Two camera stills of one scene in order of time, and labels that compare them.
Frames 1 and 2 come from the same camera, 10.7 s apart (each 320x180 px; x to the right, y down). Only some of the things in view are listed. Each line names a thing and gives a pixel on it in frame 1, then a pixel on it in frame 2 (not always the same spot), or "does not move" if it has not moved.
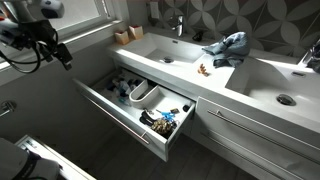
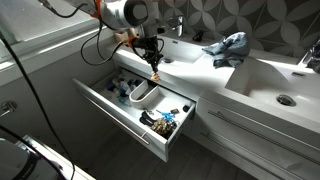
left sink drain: [168, 59] does not move
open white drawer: [147, 112] does not move
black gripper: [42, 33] to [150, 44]
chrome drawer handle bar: [116, 120] does not move
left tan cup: [122, 37] does not move
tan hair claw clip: [202, 70] to [155, 77]
